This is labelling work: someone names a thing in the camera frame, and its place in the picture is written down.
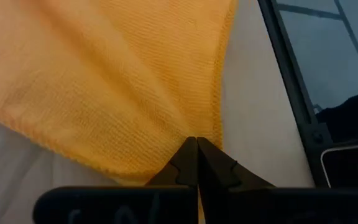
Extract black white-edged plate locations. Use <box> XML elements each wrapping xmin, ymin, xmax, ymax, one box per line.
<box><xmin>320</xmin><ymin>142</ymin><xmax>358</xmax><ymax>189</ymax></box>

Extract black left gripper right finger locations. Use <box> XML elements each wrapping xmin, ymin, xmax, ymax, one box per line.
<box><xmin>196</xmin><ymin>136</ymin><xmax>358</xmax><ymax>224</ymax></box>

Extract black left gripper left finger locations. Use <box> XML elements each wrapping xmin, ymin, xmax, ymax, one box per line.
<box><xmin>32</xmin><ymin>136</ymin><xmax>198</xmax><ymax>224</ymax></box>

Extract orange microfiber towel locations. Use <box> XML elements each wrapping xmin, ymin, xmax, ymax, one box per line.
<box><xmin>0</xmin><ymin>0</ymin><xmax>239</xmax><ymax>184</ymax></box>

